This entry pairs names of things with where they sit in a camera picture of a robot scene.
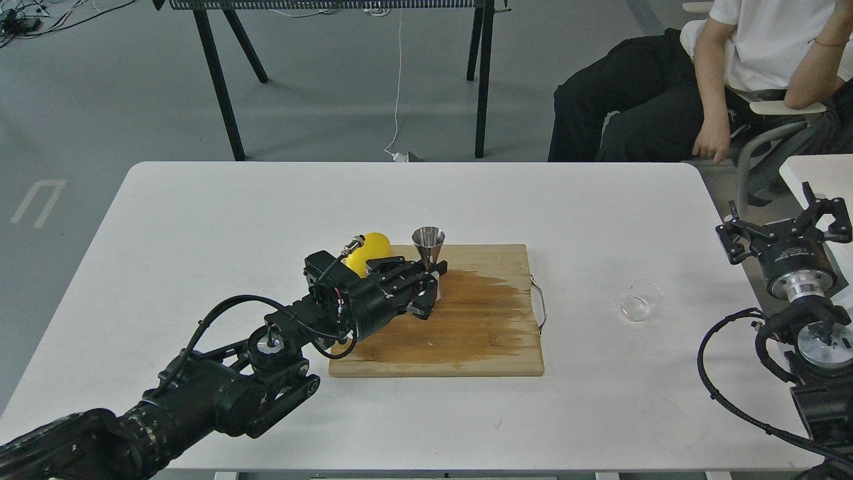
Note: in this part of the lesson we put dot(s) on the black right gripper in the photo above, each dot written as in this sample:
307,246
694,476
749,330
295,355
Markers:
796,263

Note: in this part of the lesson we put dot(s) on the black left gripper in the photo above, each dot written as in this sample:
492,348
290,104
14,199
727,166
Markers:
340,301

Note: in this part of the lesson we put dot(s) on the steel jigger measuring cup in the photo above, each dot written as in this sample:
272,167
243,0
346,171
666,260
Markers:
428,242

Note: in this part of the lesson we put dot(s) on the small clear glass cup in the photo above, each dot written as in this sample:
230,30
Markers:
641,299

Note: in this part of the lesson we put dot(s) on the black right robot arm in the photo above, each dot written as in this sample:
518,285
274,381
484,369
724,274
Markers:
807,344

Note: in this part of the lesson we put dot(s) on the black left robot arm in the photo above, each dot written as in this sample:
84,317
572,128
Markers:
243,388

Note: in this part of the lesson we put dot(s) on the yellow lemon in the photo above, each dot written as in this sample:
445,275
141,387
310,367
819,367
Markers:
377,245

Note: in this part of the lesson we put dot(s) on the wooden cutting board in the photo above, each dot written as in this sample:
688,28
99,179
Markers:
483,325

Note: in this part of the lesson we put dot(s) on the seated person in white shirt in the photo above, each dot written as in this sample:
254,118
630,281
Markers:
668,97

